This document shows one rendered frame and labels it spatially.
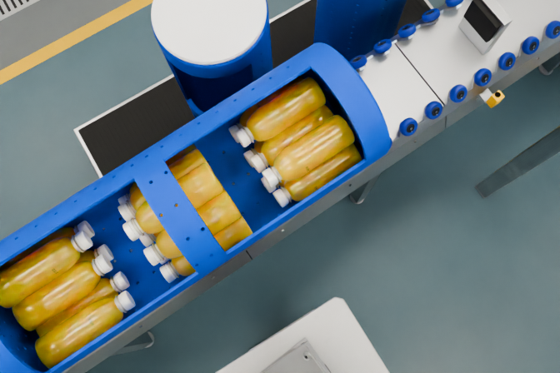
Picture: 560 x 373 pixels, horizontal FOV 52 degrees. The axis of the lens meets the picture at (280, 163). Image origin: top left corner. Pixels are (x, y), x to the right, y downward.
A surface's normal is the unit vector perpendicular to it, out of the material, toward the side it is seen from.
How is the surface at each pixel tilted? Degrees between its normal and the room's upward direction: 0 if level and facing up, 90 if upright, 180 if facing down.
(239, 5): 0
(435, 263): 0
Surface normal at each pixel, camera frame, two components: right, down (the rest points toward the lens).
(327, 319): -0.02, -0.25
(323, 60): -0.26, -0.57
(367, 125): 0.35, 0.32
